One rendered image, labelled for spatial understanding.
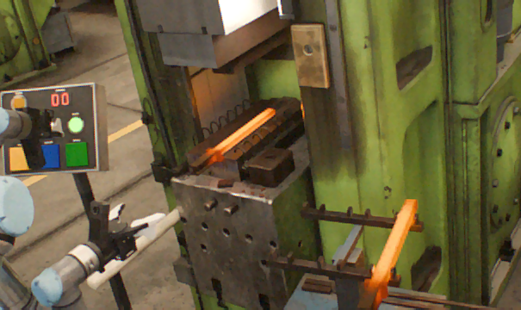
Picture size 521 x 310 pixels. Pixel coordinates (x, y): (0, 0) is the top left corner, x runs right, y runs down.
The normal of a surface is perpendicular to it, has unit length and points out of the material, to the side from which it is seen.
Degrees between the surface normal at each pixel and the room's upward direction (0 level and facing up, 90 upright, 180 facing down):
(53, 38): 90
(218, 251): 90
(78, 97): 60
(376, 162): 90
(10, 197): 86
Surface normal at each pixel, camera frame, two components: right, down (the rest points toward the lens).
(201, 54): -0.57, 0.46
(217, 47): 0.81, 0.14
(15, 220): 0.96, -0.15
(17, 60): 0.65, 0.25
